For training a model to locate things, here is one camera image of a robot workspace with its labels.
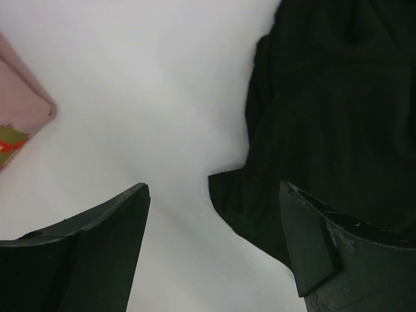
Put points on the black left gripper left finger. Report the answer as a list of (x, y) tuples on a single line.
[(83, 263)]

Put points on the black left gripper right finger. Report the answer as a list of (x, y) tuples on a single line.
[(342, 264)]

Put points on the black t shirt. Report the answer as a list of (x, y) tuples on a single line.
[(331, 109)]

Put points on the folded pink t shirt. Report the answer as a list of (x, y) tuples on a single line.
[(25, 106)]

